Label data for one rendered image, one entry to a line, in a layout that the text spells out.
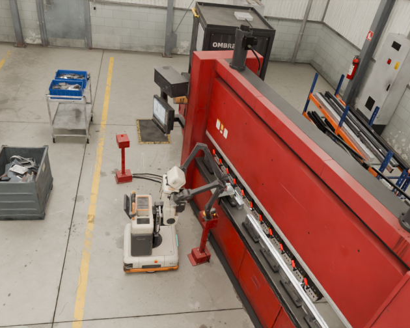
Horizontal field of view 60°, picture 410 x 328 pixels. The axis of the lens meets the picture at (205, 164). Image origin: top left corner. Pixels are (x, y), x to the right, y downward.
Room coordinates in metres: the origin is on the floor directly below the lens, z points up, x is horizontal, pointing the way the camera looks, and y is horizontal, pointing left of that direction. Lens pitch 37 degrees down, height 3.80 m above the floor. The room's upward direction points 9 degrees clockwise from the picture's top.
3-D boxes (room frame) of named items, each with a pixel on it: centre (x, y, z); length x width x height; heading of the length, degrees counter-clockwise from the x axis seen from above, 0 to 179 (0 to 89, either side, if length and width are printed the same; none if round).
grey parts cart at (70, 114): (5.43, 2.51, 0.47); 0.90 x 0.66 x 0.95; 14
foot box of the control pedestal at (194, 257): (3.01, -0.11, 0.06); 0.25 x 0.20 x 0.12; 121
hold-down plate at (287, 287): (2.07, -1.01, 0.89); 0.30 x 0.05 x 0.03; 29
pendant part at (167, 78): (4.22, 0.61, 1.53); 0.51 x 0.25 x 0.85; 37
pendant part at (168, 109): (4.13, 0.65, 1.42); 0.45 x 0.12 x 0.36; 37
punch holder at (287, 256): (2.30, -0.95, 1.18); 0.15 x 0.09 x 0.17; 29
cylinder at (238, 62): (3.86, -0.24, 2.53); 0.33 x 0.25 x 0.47; 29
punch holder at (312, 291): (1.95, -1.14, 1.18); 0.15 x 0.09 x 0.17; 29
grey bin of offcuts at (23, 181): (3.49, 2.41, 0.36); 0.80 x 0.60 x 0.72; 14
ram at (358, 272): (2.76, -0.70, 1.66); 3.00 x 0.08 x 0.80; 29
